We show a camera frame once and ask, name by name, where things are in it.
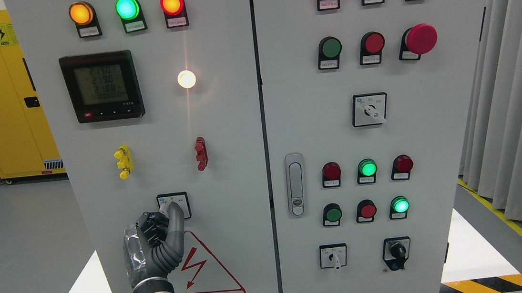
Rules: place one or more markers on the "grey robotic humanoid hand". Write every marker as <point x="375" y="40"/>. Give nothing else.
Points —
<point x="154" y="244"/>

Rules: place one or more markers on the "white rotary selector switch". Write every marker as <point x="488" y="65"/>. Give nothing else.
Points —
<point x="369" y="110"/>
<point x="333" y="256"/>
<point x="181" y="198"/>

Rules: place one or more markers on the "red electric hazard warning sticker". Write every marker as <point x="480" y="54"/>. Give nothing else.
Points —
<point x="201" y="271"/>

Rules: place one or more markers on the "black digital power meter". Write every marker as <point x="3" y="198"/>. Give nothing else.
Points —
<point x="103" y="86"/>

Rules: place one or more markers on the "small clear signal lamp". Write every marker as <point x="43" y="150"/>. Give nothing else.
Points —
<point x="186" y="79"/>

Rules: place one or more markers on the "dark red indicator lamp left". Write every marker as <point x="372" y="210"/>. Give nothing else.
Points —
<point x="331" y="175"/>

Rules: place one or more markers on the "dark red indicator lamp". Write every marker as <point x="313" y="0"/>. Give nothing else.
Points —
<point x="331" y="175"/>
<point x="401" y="168"/>

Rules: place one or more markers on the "grey electrical control cabinet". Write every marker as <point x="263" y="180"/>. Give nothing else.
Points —
<point x="259" y="97"/>

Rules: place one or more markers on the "red push button lower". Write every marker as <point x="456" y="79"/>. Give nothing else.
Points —
<point x="366" y="210"/>

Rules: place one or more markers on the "red push button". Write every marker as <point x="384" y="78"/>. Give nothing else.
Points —
<point x="371" y="46"/>
<point x="366" y="210"/>

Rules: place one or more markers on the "green lit indicator lamp middle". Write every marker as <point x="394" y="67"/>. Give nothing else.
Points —
<point x="367" y="172"/>

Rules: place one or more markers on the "green lit indicator lamp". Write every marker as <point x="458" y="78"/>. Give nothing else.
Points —
<point x="367" y="172"/>
<point x="131" y="15"/>

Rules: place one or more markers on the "green lit indicator lamp left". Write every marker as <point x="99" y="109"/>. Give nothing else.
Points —
<point x="131" y="15"/>

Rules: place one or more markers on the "red lit indicator lamp left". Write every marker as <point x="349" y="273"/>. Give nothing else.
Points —
<point x="175" y="13"/>

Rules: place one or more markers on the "orange indicator lamp top left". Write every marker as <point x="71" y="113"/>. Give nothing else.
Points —
<point x="85" y="19"/>

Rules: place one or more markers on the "green lit push button lower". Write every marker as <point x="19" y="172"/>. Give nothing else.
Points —
<point x="399" y="207"/>

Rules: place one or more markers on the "dark red indicator lamp right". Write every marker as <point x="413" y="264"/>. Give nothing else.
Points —
<point x="401" y="168"/>

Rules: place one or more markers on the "yellow safety storage cabinet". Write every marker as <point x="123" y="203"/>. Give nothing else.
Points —
<point x="27" y="146"/>

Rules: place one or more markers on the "green push button upper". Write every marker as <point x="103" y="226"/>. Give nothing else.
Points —
<point x="329" y="53"/>

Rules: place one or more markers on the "red push button upper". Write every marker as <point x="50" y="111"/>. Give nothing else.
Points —
<point x="371" y="46"/>

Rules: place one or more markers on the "right white base hazard stripes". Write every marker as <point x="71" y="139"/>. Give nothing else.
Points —
<point x="473" y="265"/>

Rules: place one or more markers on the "red mushroom emergency stop button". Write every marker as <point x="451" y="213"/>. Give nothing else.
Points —
<point x="416" y="41"/>

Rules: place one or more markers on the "silver cabinet door handle lock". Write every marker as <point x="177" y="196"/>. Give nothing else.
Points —
<point x="294" y="182"/>

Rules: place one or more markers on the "black knob selector switch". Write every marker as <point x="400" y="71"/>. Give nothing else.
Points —
<point x="396" y="252"/>

